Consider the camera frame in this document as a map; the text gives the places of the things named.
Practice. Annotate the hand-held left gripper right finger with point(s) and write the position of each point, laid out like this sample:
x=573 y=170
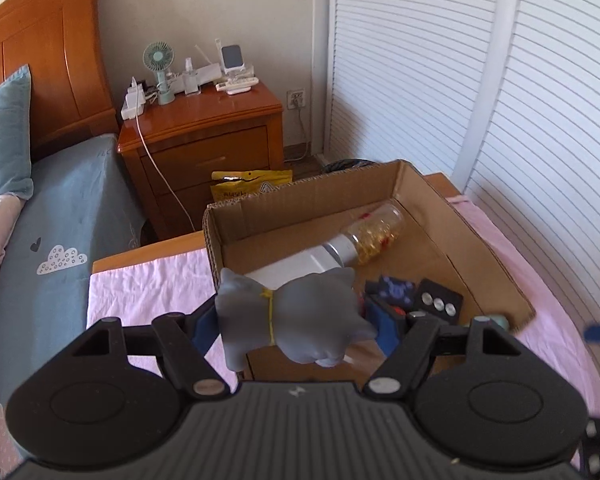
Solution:
x=387 y=330

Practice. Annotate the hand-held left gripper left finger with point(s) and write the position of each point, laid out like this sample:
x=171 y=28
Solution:
x=205 y=332

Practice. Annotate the grey cat plush toy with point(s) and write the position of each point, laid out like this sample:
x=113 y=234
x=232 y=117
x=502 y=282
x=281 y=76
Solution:
x=300 y=320

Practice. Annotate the cardboard box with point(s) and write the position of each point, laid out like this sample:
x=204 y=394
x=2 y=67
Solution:
x=430 y=240

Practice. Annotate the dark blue patterned box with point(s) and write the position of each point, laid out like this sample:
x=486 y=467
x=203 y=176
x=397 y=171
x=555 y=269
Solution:
x=395 y=290

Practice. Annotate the black box with silver buttons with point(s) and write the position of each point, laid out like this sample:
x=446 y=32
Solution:
x=430 y=292

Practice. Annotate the pink cloth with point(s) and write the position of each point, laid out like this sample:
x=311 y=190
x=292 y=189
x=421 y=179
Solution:
x=145 y=290

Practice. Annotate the clear bottle with yellow capsules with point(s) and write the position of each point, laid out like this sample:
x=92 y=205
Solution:
x=375 y=237

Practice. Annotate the teal round object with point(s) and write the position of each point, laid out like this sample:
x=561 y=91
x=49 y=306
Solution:
x=500 y=321

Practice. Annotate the white plastic bottle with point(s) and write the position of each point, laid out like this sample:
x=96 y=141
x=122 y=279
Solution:
x=290 y=270

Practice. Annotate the yellow plastic bag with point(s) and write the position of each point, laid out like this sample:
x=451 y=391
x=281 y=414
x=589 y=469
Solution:
x=250 y=187

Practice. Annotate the blue cloud print bedsheet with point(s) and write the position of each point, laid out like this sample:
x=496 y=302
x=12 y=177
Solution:
x=70 y=210

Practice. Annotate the wooden nightstand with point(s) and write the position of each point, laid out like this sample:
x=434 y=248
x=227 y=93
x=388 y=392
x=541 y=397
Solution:
x=205 y=125

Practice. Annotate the white power strip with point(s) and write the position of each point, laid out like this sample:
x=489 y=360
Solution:
x=132 y=111

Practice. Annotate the white remote control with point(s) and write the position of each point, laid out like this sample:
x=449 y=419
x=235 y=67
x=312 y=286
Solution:
x=239 y=90
x=237 y=82

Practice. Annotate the white charger plug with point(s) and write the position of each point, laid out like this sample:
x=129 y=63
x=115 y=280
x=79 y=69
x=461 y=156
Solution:
x=135 y=93

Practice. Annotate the clear spray bottle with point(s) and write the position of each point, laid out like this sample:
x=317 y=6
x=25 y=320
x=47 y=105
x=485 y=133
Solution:
x=191 y=82

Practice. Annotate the white router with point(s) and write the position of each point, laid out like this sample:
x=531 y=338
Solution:
x=209 y=72

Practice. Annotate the white louvered wardrobe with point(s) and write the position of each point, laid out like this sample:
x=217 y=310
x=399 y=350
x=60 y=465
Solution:
x=405 y=60

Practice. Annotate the white stand with screen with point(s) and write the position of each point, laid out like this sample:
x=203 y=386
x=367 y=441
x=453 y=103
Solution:
x=231 y=55

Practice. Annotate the green desk fan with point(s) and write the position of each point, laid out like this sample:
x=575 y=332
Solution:
x=157 y=57

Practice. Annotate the blue pillow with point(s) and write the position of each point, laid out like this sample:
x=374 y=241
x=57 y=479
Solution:
x=5 y=135

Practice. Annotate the wooden bed headboard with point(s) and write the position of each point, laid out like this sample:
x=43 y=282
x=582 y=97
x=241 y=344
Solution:
x=45 y=50

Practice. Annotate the white wall outlet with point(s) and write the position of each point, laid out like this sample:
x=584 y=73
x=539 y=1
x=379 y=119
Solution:
x=296 y=98

